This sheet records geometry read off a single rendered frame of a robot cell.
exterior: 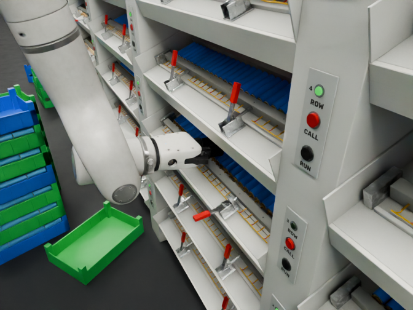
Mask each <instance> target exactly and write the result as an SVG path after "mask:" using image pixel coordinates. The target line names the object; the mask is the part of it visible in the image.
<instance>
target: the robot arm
mask: <svg viewBox="0 0 413 310"><path fill-rule="evenodd" d="M0 13H1V15H2V17H3V19H4V20H5V22H6V23H7V26H8V27H9V29H10V31H11V32H12V34H13V36H14V38H15V40H16V41H17V43H18V45H19V46H20V48H21V50H22V52H23V54H24V55H25V57H26V59H27V61H28V63H29V64H30V66H31V67H32V69H33V71H34V73H35V75H36V76H37V78H38V79H39V82H40V83H41V85H42V86H43V88H44V90H45V91H46V93H47V95H48V96H49V98H50V100H51V101H52V103H53V105H54V107H55V109H56V111H57V113H58V115H59V117H60V119H61V121H62V123H63V125H64V127H65V130H66V132H67V134H68V136H69V139H70V140H71V143H72V144H73V146H72V149H71V159H72V165H73V172H74V177H75V179H76V181H77V184H79V185H87V184H92V183H94V184H95V185H96V187H97V188H98V190H99V191H100V193H101V194H102V195H103V196H104V198H106V199H107V200H108V201H109V202H112V203H113V204H117V205H124V204H128V203H130V202H131V201H133V200H134V199H136V197H137V196H138V194H139V192H140V189H141V178H140V176H142V175H149V174H153V173H154V172H155V171H158V170H177V169H188V168H192V167H196V166H198V165H200V164H205V165H207V164H208V160H209V158H211V157H216V156H222V155H223V153H224V151H223V150H222V149H221V148H220V147H219V146H218V145H216V144H215V143H214V142H213V141H211V140H210V139H209V138H208V137H206V138H202V139H201V138H192V137H191V136H190V135H189V134H188V133H186V132H176V133H168V134H164V135H158V136H155V137H151V138H149V137H148V136H145V137H133V138H125V137H124V134H123V132H122V129H121V128H120V125H119V123H118V120H117V118H116V116H115V114H114V112H113V110H112V108H111V105H110V103H109V101H108V99H107V96H106V94H105V92H104V90H103V87H102V85H101V82H100V80H99V77H98V75H97V72H96V69H95V67H94V65H93V62H92V59H91V58H90V55H89V52H88V50H87V48H86V46H85V43H84V40H83V38H82V36H81V33H80V31H79V29H78V27H77V24H76V22H75V19H74V17H73V15H72V12H71V10H70V8H69V5H68V3H67V1H66V0H0ZM202 151H204V153H203V155H202V156H201V152H202Z"/></svg>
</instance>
